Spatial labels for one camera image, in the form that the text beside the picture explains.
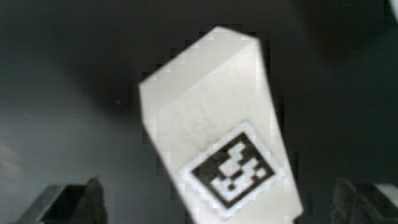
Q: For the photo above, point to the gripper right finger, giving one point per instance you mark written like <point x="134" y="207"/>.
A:
<point x="365" y="203"/>

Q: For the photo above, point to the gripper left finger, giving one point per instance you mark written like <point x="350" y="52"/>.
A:
<point x="70" y="204"/>

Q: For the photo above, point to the white stool leg corner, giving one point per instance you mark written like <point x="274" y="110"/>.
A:
<point x="210" y="121"/>

